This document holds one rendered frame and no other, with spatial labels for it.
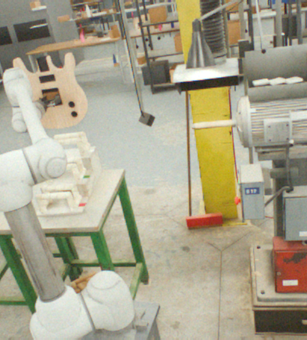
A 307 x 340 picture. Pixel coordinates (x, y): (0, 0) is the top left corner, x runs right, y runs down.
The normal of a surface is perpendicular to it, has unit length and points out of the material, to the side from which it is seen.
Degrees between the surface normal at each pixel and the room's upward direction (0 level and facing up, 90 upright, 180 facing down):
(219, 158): 90
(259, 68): 90
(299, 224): 90
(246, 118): 65
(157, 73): 90
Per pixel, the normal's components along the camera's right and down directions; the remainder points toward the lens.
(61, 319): 0.33, 0.15
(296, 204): -0.17, 0.49
